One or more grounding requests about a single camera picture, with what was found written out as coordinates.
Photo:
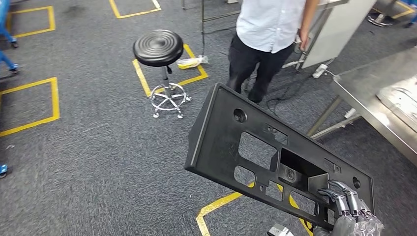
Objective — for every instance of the person's hand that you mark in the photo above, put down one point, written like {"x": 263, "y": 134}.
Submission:
{"x": 304, "y": 39}

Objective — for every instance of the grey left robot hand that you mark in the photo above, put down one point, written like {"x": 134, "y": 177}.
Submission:
{"x": 351, "y": 221}

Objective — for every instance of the black plastic panel part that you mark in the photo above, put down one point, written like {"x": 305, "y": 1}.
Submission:
{"x": 221, "y": 146}

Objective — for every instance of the person's forearm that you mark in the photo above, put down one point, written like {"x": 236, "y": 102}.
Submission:
{"x": 309, "y": 16}

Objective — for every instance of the stainless steel workbench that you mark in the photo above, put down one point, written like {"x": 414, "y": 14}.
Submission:
{"x": 365, "y": 84}

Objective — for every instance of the person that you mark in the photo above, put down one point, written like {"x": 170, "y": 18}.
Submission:
{"x": 267, "y": 26}

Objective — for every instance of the chrome round stand base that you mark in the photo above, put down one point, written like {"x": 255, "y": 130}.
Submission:
{"x": 379, "y": 20}

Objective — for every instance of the grey metal fixture plate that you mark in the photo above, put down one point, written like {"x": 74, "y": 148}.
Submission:
{"x": 400, "y": 101}

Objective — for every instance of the clear bag with yellow contents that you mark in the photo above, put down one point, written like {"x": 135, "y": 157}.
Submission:
{"x": 190, "y": 62}

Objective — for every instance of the yellow floor tape outline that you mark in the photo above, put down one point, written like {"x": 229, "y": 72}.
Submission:
{"x": 221, "y": 203}
{"x": 140, "y": 75}

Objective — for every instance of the black round stool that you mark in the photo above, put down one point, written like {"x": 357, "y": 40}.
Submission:
{"x": 158, "y": 47}

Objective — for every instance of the blue wheeled rack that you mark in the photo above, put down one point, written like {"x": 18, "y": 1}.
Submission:
{"x": 5, "y": 32}

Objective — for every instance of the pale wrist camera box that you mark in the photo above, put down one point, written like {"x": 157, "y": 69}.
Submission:
{"x": 278, "y": 231}

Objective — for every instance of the thin metal frame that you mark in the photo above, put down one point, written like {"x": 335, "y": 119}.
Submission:
{"x": 202, "y": 26}

